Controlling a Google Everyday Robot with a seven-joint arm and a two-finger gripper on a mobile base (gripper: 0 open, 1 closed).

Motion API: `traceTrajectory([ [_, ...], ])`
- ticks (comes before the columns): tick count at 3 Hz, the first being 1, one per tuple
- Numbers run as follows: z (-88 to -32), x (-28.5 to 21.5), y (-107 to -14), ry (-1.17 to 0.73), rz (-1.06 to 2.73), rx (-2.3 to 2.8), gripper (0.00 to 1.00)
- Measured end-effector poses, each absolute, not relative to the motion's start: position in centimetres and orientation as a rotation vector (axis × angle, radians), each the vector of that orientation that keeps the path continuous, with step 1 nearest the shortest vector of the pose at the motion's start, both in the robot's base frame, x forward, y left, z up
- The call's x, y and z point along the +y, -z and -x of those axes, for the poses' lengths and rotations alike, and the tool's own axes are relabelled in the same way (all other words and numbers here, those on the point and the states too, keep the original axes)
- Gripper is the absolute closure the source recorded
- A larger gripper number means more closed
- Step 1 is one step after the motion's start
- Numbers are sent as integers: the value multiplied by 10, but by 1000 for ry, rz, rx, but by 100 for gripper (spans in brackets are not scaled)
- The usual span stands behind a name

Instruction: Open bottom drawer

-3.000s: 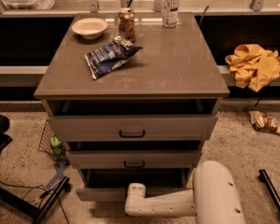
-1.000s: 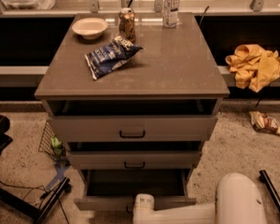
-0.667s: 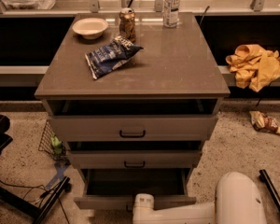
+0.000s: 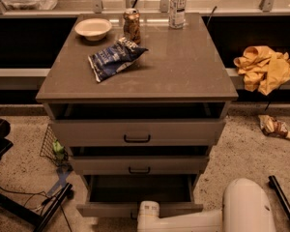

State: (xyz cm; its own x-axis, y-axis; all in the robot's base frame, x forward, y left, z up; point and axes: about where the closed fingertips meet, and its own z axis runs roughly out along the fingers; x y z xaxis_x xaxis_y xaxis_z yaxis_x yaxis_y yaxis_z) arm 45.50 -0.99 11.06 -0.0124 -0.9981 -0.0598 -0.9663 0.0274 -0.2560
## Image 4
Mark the blue tape on floor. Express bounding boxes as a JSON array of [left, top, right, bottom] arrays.
[[46, 167, 72, 197]]

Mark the tall white drink can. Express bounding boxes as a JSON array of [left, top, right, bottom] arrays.
[[169, 0, 187, 29]]

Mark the brown soda can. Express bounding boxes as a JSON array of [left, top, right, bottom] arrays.
[[123, 8, 141, 44]]

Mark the green object in basket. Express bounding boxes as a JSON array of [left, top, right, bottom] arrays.
[[52, 140, 65, 160]]

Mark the grey middle drawer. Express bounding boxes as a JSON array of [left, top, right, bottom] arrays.
[[70, 156, 209, 175]]

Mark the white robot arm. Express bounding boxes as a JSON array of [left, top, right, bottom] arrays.
[[137, 178, 276, 232]]

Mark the wire mesh basket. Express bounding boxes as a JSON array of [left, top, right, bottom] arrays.
[[40, 127, 69, 167]]

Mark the grey drawer cabinet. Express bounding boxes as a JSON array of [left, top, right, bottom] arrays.
[[35, 13, 239, 201]]

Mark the black stand leg right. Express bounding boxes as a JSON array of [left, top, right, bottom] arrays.
[[269, 175, 290, 221]]

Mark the blue chip bag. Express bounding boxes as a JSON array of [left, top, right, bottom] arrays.
[[88, 37, 147, 83]]

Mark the black stand leg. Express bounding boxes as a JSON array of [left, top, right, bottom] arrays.
[[269, 175, 290, 221], [0, 183, 73, 232]]

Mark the grey drawer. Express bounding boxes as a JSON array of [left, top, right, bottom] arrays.
[[50, 119, 225, 147], [76, 175, 203, 218], [70, 156, 209, 175]]

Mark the black stand leg left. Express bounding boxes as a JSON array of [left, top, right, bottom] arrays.
[[0, 183, 73, 232]]

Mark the grey top drawer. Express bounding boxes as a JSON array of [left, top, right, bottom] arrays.
[[50, 119, 225, 147]]

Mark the grey bottom drawer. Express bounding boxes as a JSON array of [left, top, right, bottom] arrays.
[[76, 175, 203, 218]]

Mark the white bowl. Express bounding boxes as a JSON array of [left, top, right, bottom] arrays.
[[74, 18, 112, 42]]

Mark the brown snack wrapper on floor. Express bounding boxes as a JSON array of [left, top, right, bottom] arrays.
[[258, 115, 290, 140]]

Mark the yellow crumpled cloth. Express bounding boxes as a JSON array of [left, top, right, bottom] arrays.
[[233, 45, 290, 96]]

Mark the black cable on floor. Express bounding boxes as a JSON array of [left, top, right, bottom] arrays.
[[0, 177, 73, 232]]

